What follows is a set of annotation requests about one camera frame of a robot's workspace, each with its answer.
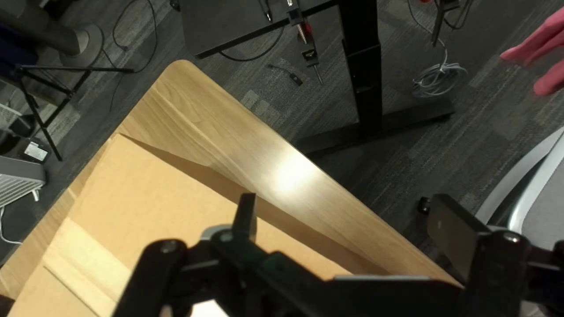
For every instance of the pink t-shirt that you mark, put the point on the pink t-shirt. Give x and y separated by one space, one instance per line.
544 40

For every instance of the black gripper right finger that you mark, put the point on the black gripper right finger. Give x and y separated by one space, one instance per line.
456 234

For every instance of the black standing desk leg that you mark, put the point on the black standing desk leg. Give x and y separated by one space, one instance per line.
363 56

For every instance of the large cardboard box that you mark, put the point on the large cardboard box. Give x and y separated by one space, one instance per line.
126 202

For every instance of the grey chair with t-shirts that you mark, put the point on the grey chair with t-shirts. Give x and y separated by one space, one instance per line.
534 195

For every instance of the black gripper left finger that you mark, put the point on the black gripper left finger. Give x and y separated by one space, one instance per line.
245 220

